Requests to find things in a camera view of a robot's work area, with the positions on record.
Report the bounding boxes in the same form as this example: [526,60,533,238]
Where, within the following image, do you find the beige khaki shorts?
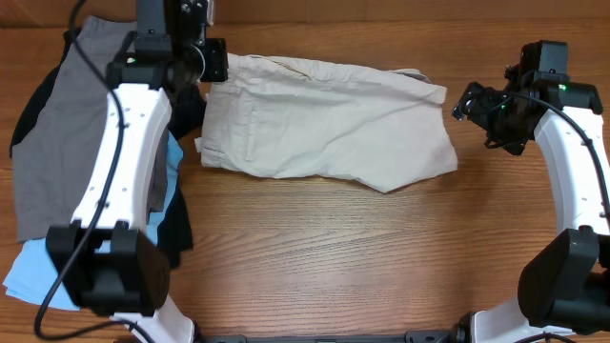
[195,54,458,193]

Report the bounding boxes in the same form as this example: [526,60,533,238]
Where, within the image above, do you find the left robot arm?
[46,0,228,343]

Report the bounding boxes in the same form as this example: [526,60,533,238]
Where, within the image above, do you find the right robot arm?
[441,40,609,342]

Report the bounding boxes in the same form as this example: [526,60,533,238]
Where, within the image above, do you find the black garment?
[9,30,206,269]

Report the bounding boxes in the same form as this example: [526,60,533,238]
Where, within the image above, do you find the grey shorts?
[11,14,171,242]

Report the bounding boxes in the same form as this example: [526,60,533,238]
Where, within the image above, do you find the light blue shorts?
[3,134,183,305]

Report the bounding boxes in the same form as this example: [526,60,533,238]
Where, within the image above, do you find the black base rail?
[194,331,456,343]

